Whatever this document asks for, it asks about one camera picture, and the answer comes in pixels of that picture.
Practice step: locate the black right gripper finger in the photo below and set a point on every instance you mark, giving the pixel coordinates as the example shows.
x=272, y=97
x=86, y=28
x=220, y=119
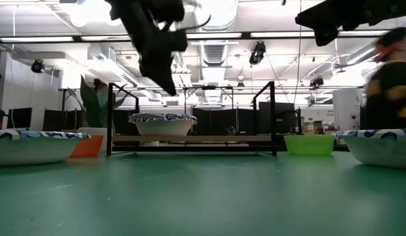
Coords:
x=302, y=19

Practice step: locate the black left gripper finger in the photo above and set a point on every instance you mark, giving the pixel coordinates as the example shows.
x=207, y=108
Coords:
x=168, y=85
x=150, y=73

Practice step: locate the blue patterned paper bowl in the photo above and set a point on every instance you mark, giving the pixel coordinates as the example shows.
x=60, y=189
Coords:
x=383, y=147
x=163, y=116
x=163, y=128
x=29, y=149

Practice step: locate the green plastic bowl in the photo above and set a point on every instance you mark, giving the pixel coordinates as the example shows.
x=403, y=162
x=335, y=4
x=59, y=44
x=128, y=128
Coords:
x=309, y=145

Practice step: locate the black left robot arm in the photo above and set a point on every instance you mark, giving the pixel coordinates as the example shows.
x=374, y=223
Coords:
x=133, y=13

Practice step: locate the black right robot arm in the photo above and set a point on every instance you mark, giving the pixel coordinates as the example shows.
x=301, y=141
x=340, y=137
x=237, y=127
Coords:
x=383, y=11

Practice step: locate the white plant pot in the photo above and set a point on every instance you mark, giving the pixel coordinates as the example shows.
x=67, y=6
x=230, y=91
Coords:
x=97, y=131

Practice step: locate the person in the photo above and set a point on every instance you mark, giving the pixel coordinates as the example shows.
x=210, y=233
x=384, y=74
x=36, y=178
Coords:
x=391, y=91

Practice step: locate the black ceiling spotlight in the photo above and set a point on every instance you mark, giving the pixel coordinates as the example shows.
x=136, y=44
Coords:
x=37, y=66

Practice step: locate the green table mat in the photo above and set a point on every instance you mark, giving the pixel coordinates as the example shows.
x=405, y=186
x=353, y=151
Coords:
x=202, y=196

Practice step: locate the black ceiling camera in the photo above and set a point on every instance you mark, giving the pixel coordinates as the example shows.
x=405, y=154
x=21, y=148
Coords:
x=257, y=52

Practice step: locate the silver ventilation duct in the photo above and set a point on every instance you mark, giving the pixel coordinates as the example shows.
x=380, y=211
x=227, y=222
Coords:
x=215, y=32

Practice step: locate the wooden shelf with black frame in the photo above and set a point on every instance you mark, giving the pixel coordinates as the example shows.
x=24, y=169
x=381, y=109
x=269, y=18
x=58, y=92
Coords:
x=193, y=138

